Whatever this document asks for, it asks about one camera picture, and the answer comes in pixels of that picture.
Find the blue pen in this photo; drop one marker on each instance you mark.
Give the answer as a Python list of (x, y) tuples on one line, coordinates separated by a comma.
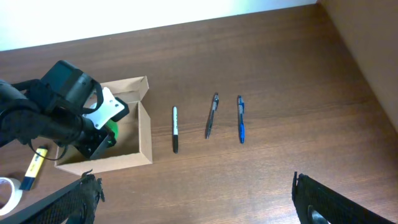
[(241, 119)]

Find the green tape roll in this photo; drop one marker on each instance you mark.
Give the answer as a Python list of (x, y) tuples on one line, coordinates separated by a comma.
[(113, 126)]

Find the dark grey pen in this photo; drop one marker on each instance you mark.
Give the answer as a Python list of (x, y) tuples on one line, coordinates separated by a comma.
[(214, 107)]

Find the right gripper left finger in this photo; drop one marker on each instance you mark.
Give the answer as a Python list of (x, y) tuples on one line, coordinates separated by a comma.
[(75, 203)]

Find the black and white marker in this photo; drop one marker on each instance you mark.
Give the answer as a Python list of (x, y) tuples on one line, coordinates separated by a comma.
[(175, 129)]

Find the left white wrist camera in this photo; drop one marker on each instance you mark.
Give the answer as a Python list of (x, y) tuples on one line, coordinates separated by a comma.
[(111, 108)]

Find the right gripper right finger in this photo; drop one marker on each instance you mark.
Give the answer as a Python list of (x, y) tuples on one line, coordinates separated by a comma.
[(316, 203)]

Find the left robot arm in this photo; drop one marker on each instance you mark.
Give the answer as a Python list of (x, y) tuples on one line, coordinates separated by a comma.
[(55, 107)]

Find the open brown cardboard box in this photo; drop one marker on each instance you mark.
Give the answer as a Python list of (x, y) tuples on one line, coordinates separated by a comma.
[(134, 143)]

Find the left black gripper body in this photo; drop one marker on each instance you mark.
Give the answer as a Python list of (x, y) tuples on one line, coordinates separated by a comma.
[(93, 145)]

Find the white masking tape roll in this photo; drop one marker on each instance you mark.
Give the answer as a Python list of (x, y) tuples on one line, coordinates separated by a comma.
[(11, 194)]

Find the yellow highlighter marker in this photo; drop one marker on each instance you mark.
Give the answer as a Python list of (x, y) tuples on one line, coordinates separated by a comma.
[(33, 168)]

